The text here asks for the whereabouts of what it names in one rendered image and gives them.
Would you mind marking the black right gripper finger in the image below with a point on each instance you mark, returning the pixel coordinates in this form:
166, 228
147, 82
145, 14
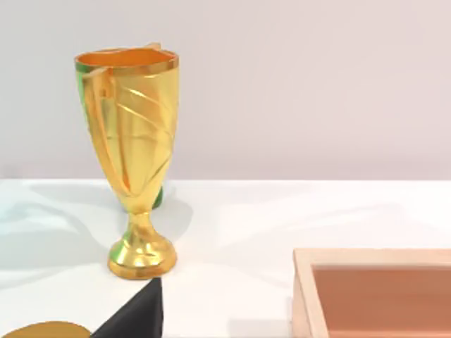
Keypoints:
144, 313

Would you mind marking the gold round disc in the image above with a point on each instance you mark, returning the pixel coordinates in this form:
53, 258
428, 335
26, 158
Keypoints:
49, 331

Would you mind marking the gold trophy cup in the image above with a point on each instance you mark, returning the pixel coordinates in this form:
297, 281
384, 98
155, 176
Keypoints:
134, 141

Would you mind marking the shallow salmon-coloured box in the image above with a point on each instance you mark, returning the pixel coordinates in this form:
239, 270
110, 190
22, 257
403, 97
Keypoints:
373, 299

